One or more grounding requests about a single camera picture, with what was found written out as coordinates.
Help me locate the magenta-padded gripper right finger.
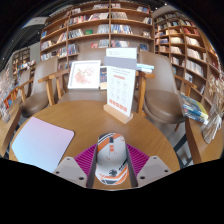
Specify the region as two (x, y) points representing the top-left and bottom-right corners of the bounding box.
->
(125, 143), (173, 188)

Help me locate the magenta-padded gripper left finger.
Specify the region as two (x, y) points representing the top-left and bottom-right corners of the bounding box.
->
(52, 143), (99, 189)

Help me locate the white orange patterned computer mouse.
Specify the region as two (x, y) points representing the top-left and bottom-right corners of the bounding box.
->
(94, 132), (129, 186)

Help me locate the pastel blue pink mouse pad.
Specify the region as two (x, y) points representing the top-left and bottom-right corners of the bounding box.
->
(11, 116), (75, 174)

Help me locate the brown padded wooden armchair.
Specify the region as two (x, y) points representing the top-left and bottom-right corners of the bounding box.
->
(38, 48), (156, 114)
(16, 56), (59, 118)
(137, 50), (198, 133)

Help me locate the round wooden side table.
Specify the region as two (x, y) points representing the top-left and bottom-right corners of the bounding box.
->
(0, 103), (23, 158)
(184, 116), (224, 165)

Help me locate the stack of colourful books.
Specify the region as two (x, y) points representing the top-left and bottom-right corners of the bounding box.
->
(179, 92), (209, 125)

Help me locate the white orange sign, wooden base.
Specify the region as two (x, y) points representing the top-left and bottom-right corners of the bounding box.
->
(103, 47), (138, 125)

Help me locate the glass vase with dried flowers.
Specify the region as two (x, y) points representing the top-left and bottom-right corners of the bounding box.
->
(0, 64), (16, 124)
(201, 74), (224, 144)

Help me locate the dark upright book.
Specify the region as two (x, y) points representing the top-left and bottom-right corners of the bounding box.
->
(99, 66), (108, 90)

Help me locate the white framed floral picture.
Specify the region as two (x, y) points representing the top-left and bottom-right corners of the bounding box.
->
(67, 59), (102, 90)

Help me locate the light blue book stack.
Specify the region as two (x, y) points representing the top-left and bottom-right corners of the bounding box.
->
(135, 62), (155, 74)

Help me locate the distant wooden bookshelf unit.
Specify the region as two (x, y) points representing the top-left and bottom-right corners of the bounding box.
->
(11, 47), (31, 78)

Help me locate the curved wooden bookshelf unit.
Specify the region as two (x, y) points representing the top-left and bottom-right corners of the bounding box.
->
(153, 11), (224, 108)

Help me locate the wide wooden bookshelf unit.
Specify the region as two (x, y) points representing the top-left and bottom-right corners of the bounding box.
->
(39, 2), (155, 69)

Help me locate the white hanging ceiling panel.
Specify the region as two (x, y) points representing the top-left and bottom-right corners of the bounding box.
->
(23, 16), (48, 28)

